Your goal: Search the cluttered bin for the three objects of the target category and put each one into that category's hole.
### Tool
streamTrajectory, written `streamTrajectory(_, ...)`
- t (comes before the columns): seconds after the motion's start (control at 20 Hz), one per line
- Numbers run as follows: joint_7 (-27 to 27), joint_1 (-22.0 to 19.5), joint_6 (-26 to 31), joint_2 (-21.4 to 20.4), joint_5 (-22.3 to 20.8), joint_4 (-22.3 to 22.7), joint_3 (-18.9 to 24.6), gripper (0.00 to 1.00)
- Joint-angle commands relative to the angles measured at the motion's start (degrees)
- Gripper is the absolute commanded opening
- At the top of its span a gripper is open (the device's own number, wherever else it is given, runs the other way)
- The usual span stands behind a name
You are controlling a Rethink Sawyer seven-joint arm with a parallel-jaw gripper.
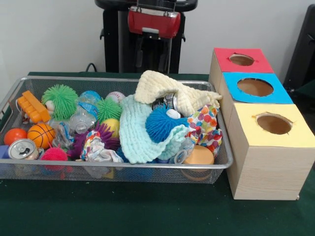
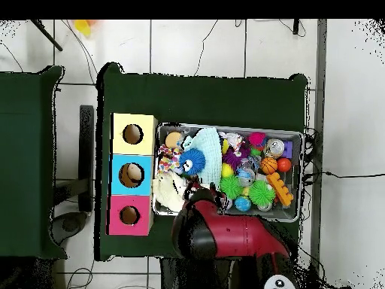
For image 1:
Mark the pink spiky rubber ball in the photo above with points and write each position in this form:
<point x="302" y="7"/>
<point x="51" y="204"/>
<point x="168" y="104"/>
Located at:
<point x="54" y="155"/>

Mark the smooth orange-red ball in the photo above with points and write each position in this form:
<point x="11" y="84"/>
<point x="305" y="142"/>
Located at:
<point x="14" y="136"/>

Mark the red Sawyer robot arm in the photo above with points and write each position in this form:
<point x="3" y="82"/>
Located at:
<point x="155" y="5"/>

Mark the small green spiky rubber ball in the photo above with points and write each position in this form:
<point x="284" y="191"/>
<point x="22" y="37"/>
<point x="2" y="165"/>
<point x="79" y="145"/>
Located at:
<point x="108" y="110"/>

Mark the wooden box with three holes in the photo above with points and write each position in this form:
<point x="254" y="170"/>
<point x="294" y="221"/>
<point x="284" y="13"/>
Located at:
<point x="270" y="167"/>

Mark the blue spiky ball with eyes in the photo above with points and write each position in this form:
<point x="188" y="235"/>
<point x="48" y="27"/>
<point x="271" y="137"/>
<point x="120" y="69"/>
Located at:
<point x="160" y="125"/>

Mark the dark green tablecloth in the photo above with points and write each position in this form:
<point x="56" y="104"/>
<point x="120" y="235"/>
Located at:
<point x="123" y="209"/>

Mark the small orange basketball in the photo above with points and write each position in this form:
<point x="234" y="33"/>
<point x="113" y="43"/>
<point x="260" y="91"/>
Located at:
<point x="40" y="135"/>

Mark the mint green muslin cloth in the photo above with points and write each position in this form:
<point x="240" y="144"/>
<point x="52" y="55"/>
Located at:
<point x="134" y="132"/>

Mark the orange toy building brick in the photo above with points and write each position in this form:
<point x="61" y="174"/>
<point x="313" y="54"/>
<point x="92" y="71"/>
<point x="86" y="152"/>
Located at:
<point x="33" y="107"/>

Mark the black flat panel stand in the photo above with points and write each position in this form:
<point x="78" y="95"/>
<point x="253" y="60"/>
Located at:
<point x="302" y="49"/>

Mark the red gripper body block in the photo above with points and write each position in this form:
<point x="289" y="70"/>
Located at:
<point x="153" y="23"/>

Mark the crumpled polka dot paper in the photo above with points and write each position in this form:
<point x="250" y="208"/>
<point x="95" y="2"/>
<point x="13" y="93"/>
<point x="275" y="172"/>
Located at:
<point x="206" y="127"/>

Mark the silver drink can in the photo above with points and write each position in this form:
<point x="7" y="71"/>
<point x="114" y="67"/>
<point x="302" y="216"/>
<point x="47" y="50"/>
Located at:
<point x="22" y="148"/>

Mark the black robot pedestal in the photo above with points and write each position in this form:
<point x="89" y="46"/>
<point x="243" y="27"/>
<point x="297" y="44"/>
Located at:
<point x="115" y="49"/>

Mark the cream muslin cloth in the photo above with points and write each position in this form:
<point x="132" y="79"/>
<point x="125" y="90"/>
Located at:
<point x="152" y="83"/>

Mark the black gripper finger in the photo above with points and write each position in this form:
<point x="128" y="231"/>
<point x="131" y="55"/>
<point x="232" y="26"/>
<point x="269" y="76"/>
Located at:
<point x="164" y="54"/>
<point x="139" y="51"/>

